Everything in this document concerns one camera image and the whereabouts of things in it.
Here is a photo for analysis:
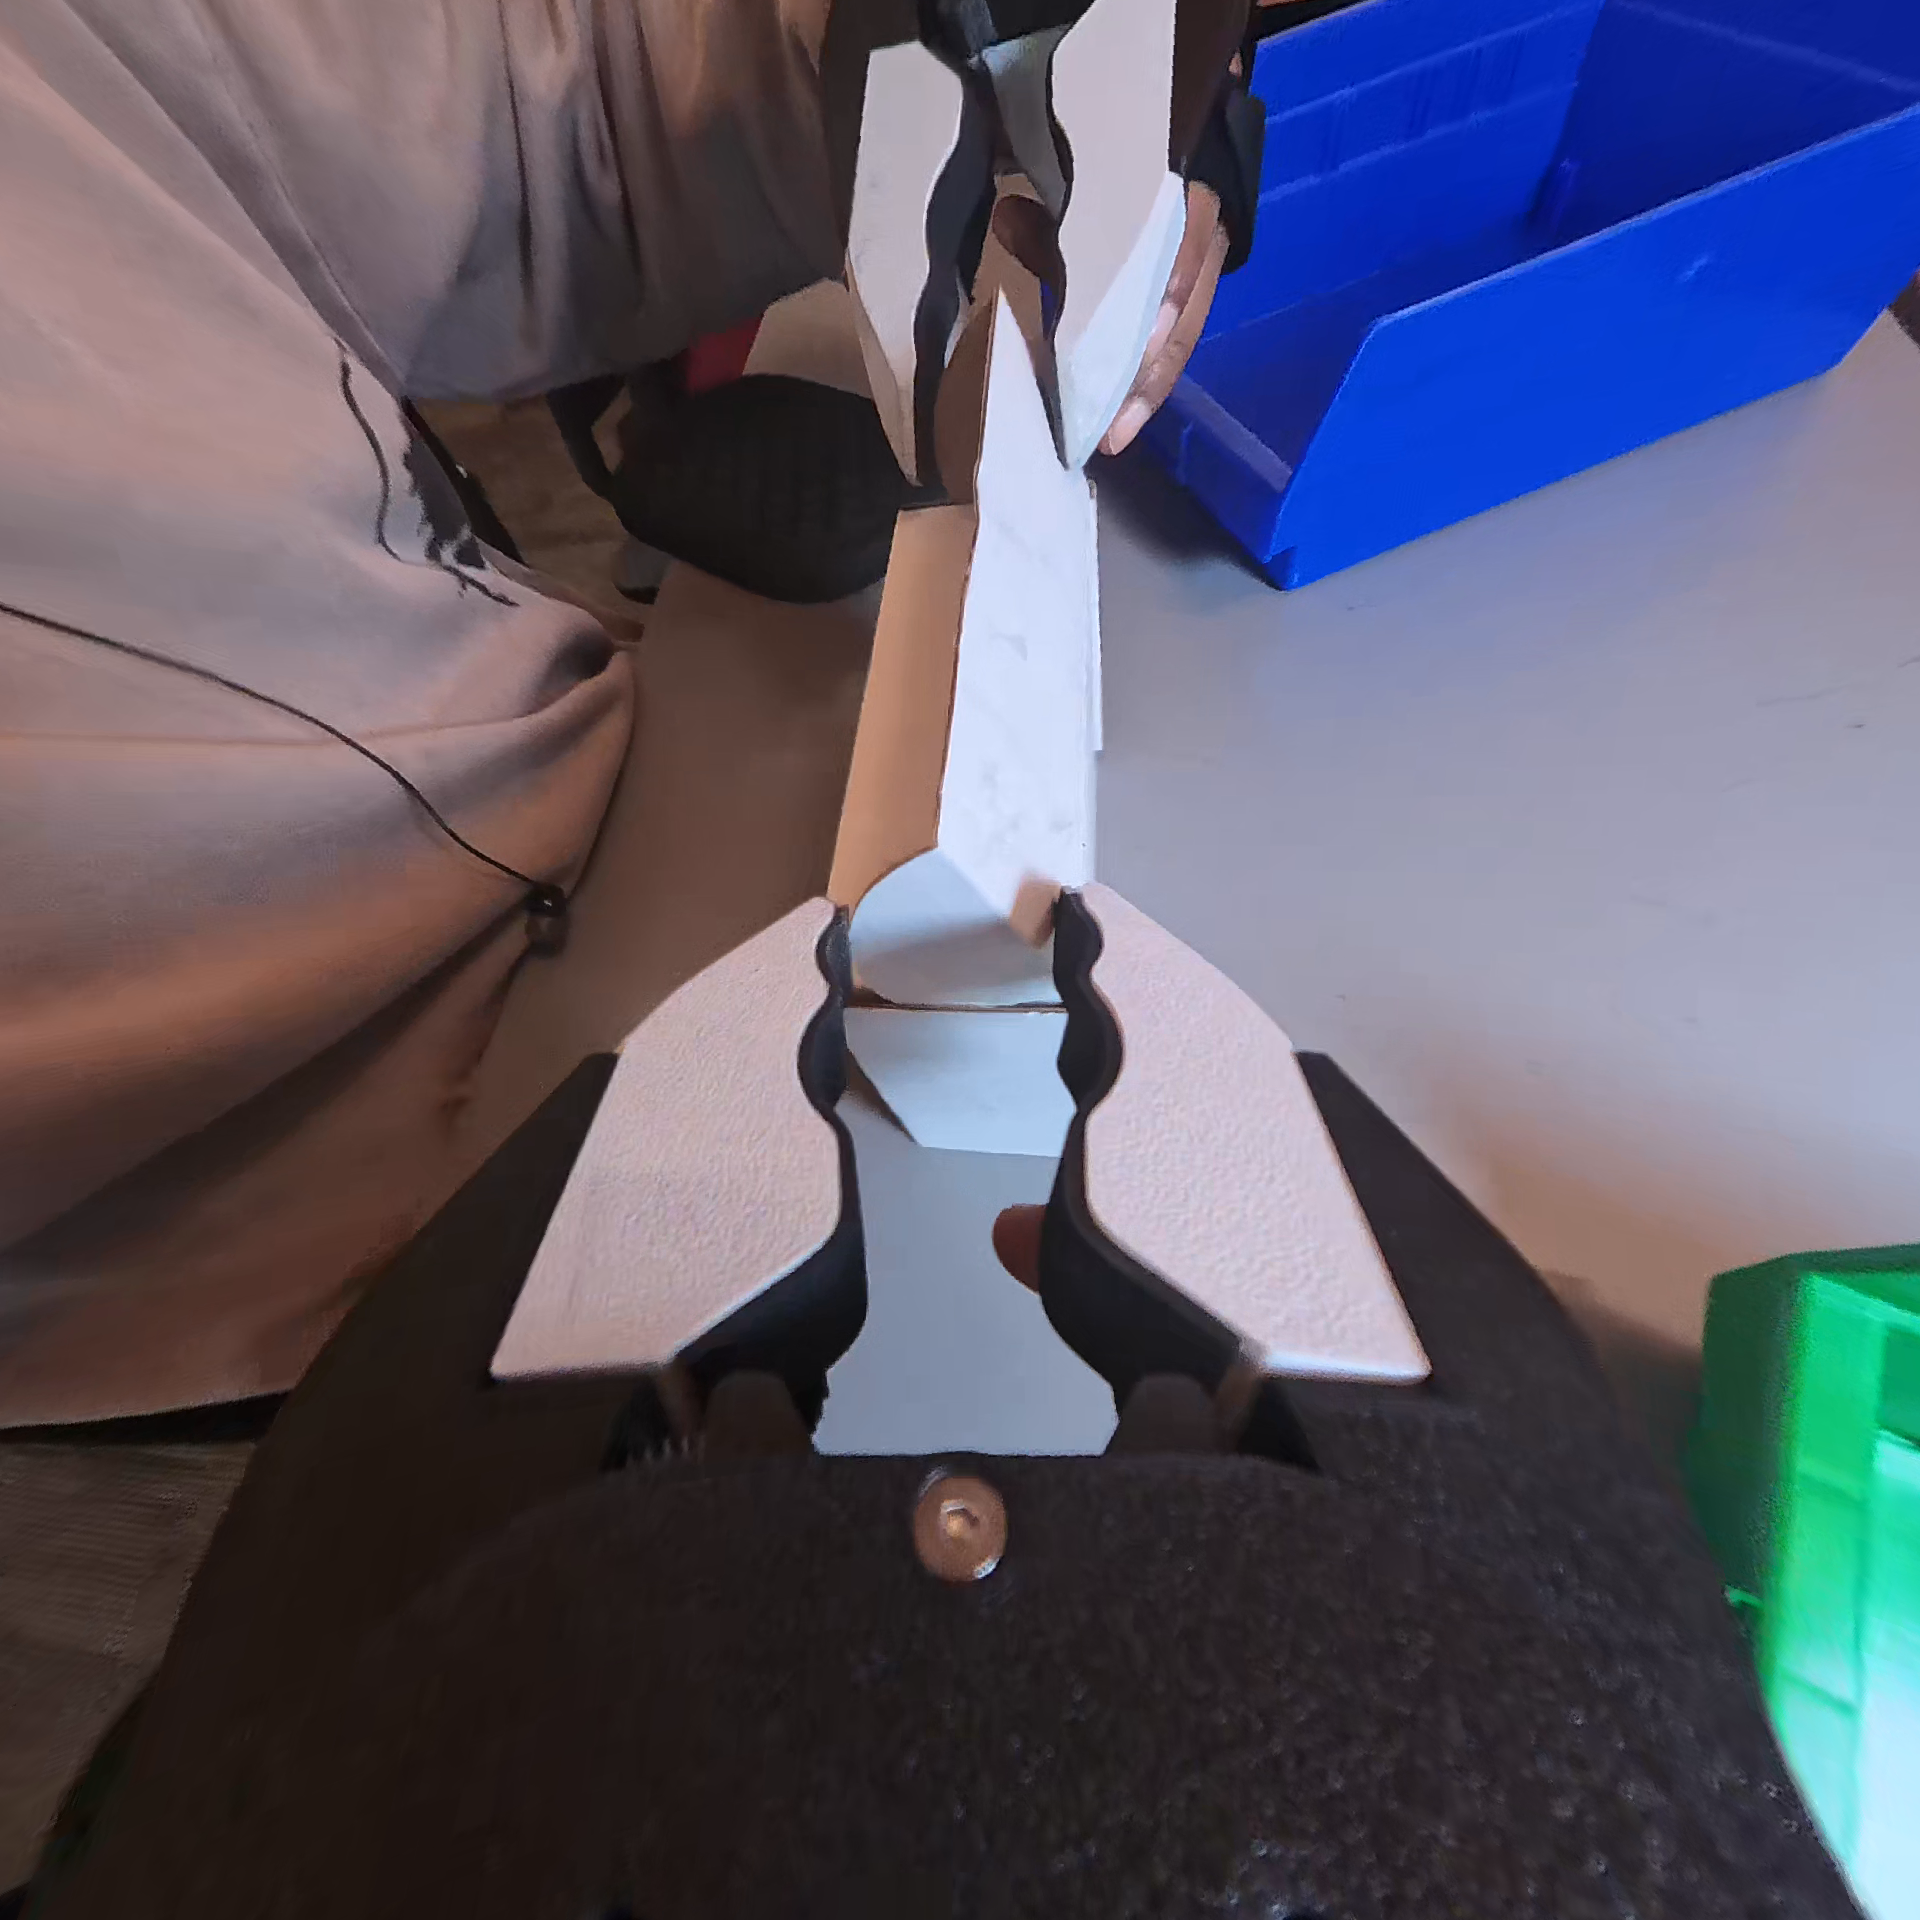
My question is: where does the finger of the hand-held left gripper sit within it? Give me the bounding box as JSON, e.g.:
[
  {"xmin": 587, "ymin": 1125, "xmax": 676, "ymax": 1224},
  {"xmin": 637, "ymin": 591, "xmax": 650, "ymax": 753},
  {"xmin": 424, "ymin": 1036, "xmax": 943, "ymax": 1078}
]
[
  {"xmin": 1031, "ymin": 0, "xmax": 1202, "ymax": 472},
  {"xmin": 843, "ymin": 37, "xmax": 1002, "ymax": 489}
]

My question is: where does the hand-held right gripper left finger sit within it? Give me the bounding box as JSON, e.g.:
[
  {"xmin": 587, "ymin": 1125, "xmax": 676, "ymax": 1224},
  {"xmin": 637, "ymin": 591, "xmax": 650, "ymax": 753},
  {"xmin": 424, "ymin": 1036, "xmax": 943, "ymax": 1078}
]
[{"xmin": 490, "ymin": 896, "xmax": 876, "ymax": 1420}]

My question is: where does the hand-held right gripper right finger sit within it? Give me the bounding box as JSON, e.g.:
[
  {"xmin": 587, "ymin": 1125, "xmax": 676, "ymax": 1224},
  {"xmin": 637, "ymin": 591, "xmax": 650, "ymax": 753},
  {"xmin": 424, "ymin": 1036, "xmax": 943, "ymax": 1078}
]
[{"xmin": 1036, "ymin": 881, "xmax": 1437, "ymax": 1415}]

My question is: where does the blue plastic bin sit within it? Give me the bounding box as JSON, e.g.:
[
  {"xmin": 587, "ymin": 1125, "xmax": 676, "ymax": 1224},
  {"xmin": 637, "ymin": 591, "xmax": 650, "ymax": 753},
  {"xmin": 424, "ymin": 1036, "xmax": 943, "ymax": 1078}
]
[{"xmin": 1137, "ymin": 0, "xmax": 1920, "ymax": 591}]

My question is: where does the white cardboard box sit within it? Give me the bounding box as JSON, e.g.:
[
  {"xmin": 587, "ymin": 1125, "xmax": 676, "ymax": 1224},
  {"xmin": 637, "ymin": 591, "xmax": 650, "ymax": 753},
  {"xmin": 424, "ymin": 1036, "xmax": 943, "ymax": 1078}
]
[{"xmin": 826, "ymin": 292, "xmax": 1108, "ymax": 1173}]

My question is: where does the green plastic bin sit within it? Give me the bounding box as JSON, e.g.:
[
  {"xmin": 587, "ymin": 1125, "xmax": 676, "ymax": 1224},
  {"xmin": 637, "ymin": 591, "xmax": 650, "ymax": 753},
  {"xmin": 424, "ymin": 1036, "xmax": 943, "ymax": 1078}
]
[{"xmin": 1682, "ymin": 1241, "xmax": 1920, "ymax": 1920}]

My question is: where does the person's left hand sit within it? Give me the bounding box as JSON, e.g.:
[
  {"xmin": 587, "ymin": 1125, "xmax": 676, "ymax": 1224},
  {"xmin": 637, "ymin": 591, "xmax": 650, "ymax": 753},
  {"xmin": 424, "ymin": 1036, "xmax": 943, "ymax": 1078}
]
[{"xmin": 1097, "ymin": 180, "xmax": 1229, "ymax": 460}]

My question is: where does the black round mat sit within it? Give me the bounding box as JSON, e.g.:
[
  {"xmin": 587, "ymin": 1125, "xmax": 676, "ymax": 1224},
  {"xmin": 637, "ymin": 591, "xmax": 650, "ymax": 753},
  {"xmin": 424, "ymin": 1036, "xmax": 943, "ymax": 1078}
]
[{"xmin": 612, "ymin": 373, "xmax": 921, "ymax": 605}]

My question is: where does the person in grey shirt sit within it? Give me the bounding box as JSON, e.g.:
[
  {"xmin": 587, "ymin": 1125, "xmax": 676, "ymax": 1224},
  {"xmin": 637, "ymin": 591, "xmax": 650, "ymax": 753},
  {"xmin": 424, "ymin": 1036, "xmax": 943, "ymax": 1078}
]
[{"xmin": 0, "ymin": 0, "xmax": 848, "ymax": 1427}]

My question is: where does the thin black cable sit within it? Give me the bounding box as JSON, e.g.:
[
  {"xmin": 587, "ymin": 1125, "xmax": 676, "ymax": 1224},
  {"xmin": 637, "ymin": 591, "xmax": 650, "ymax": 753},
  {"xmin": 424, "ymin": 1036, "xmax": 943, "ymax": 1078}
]
[{"xmin": 0, "ymin": 598, "xmax": 577, "ymax": 956}]

